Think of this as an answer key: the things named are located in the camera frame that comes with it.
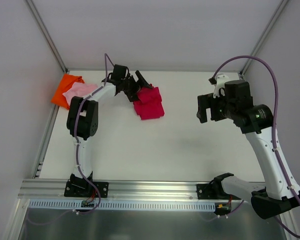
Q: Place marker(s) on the orange folded t shirt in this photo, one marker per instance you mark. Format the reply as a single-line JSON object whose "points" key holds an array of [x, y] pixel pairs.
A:
{"points": [[65, 84]]}

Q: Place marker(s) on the aluminium mounting rail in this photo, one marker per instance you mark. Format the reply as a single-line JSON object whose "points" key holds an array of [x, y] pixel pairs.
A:
{"points": [[184, 191]]}

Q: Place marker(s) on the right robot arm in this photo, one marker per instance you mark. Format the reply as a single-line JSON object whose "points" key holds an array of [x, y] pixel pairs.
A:
{"points": [[280, 193]]}

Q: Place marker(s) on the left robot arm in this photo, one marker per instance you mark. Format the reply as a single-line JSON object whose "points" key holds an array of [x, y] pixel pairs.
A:
{"points": [[83, 120]]}

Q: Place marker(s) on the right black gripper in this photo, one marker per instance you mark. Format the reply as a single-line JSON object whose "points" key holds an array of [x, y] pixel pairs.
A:
{"points": [[209, 107]]}

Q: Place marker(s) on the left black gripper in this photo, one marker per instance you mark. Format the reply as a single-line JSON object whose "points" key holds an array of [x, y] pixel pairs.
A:
{"points": [[134, 86]]}

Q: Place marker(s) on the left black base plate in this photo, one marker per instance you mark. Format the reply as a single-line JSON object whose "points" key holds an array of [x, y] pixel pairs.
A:
{"points": [[100, 188]]}

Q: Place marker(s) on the white slotted cable duct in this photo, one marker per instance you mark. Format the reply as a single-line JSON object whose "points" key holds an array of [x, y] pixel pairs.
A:
{"points": [[122, 205]]}

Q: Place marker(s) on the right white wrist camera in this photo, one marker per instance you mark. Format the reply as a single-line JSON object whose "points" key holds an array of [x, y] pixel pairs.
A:
{"points": [[219, 84]]}

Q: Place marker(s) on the aluminium frame post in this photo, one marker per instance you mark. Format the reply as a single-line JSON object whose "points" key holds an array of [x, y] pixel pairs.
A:
{"points": [[45, 33], [269, 27]]}

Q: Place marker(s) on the pink folded t shirt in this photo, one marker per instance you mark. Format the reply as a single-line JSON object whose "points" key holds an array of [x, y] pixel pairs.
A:
{"points": [[79, 90]]}

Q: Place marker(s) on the left aluminium frame post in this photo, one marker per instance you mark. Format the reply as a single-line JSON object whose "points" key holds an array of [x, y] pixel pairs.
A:
{"points": [[45, 33]]}

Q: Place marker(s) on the right aluminium frame post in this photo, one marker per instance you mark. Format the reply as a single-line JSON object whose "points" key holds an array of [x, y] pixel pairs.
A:
{"points": [[269, 27]]}

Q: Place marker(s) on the magenta t shirt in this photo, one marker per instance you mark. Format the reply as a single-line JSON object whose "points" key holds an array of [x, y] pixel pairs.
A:
{"points": [[149, 104]]}

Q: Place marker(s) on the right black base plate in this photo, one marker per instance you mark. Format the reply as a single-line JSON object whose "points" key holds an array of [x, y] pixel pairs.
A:
{"points": [[211, 191]]}

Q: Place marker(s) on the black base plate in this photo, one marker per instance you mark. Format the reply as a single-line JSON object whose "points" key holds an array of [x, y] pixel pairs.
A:
{"points": [[211, 191], [100, 188]]}

